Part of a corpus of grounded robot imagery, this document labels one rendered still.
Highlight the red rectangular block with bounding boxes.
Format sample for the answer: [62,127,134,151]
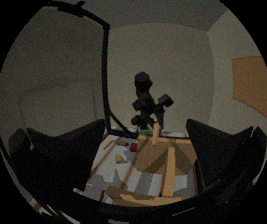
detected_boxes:
[130,143,137,152]

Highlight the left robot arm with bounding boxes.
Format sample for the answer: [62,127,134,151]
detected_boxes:
[132,72,154,130]

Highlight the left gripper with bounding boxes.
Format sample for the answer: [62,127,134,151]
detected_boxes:
[131,94,174,130]

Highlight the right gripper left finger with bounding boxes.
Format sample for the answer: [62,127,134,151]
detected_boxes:
[27,119,106,192]

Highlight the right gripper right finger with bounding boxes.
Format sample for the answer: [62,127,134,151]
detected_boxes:
[186,119,253,187]

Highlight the brown wooden board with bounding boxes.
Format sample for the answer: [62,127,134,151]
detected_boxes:
[105,185,193,207]
[137,135,197,175]

